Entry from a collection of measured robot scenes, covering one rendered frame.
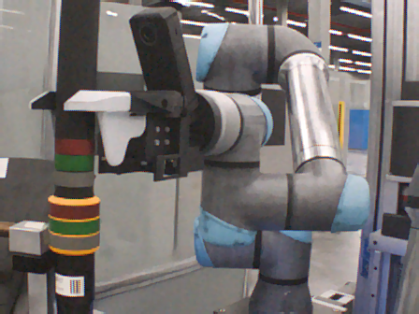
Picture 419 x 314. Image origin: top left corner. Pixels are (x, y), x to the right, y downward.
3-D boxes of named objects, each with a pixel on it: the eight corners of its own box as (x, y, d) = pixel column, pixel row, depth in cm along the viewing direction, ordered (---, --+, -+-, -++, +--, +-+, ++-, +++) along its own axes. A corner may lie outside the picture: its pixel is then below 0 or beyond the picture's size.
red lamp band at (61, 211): (39, 217, 39) (39, 202, 38) (59, 206, 43) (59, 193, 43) (90, 221, 38) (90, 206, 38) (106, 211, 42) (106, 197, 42)
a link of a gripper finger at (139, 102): (146, 112, 39) (191, 113, 47) (147, 92, 39) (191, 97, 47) (95, 110, 41) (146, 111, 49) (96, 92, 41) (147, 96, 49)
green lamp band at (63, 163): (48, 169, 39) (48, 154, 39) (63, 164, 42) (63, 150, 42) (86, 172, 38) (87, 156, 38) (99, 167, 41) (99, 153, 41)
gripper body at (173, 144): (154, 182, 43) (221, 171, 53) (157, 83, 43) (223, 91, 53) (91, 174, 48) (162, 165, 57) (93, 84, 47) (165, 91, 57)
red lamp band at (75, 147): (48, 153, 39) (48, 137, 39) (63, 149, 42) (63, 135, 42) (87, 155, 38) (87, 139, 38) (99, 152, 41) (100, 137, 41)
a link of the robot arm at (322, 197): (321, 67, 99) (359, 254, 61) (269, 65, 101) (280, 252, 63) (326, 18, 92) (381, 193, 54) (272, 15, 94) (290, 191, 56)
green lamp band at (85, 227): (39, 232, 39) (39, 218, 39) (60, 221, 43) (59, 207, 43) (90, 237, 38) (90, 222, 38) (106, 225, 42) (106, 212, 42)
